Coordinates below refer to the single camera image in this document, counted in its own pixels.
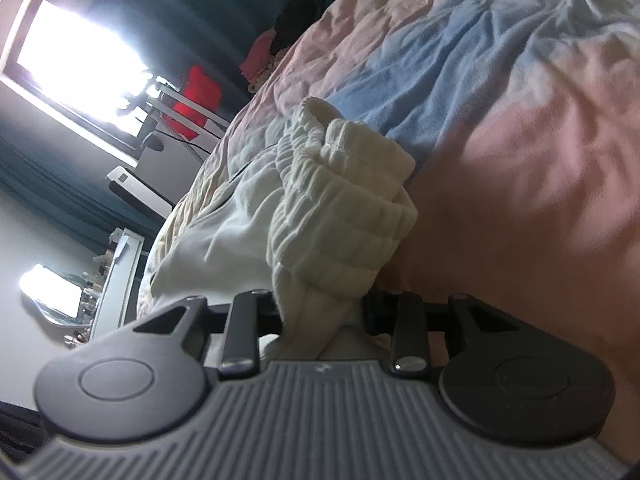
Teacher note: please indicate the row of cosmetic bottles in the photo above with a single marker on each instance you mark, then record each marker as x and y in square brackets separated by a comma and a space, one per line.
[95, 290]

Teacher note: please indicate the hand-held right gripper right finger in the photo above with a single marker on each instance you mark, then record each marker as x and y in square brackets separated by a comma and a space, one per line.
[407, 320]

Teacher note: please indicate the dark clothes pile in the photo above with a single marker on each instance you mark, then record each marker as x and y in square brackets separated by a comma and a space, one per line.
[295, 25]

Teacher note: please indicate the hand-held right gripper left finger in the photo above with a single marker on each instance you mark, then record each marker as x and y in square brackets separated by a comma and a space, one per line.
[242, 320]

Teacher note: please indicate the white pants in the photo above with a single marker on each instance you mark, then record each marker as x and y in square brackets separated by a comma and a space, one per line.
[330, 220]

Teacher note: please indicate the pink and blue blanket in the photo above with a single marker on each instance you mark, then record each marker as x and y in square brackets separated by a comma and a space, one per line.
[500, 160]

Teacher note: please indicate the pink cloth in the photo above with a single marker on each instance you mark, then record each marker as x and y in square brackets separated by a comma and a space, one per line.
[257, 55]

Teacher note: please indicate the window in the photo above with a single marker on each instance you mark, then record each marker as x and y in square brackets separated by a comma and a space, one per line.
[75, 60]

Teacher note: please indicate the black steamer head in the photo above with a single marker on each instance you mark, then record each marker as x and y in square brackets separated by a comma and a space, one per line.
[151, 142]

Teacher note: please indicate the beige patterned cloth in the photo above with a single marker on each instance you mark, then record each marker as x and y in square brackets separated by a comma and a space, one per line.
[262, 75]

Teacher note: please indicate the wavy vanity mirror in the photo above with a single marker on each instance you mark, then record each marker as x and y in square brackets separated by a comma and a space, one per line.
[50, 290]

